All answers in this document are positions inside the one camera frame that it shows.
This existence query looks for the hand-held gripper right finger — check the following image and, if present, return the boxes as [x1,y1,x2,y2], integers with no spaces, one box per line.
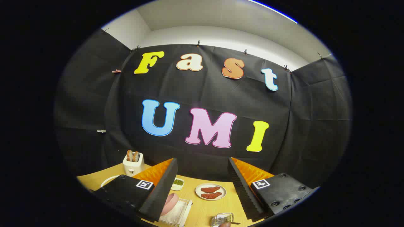
[228,157,320,221]

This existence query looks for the metal wire basket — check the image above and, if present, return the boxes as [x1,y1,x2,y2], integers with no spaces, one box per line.
[211,213,234,227]

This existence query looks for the pink plate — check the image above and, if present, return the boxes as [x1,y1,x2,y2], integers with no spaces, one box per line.
[160,193,179,216]

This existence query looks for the white toaster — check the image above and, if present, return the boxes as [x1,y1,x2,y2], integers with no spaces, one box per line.
[122,152,145,176]

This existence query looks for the white divided condiment dish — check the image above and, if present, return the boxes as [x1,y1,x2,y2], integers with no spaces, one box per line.
[170,178,185,191]

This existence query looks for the white wire dish rack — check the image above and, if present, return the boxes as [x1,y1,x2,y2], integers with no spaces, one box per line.
[100,175,193,227]

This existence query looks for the round white plate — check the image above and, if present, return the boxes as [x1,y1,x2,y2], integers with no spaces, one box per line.
[195,183,227,201]

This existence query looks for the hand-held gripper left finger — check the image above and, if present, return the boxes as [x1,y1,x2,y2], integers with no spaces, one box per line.
[91,158,178,222]

